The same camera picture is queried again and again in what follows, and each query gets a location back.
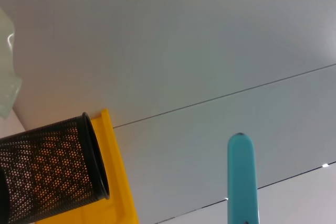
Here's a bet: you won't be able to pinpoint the yellow plastic bin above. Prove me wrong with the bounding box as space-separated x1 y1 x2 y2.
35 108 140 224

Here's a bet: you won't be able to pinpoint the blue scissors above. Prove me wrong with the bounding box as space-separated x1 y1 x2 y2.
227 132 260 224

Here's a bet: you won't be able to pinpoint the black mesh pen holder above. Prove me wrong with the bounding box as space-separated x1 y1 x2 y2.
0 112 111 224

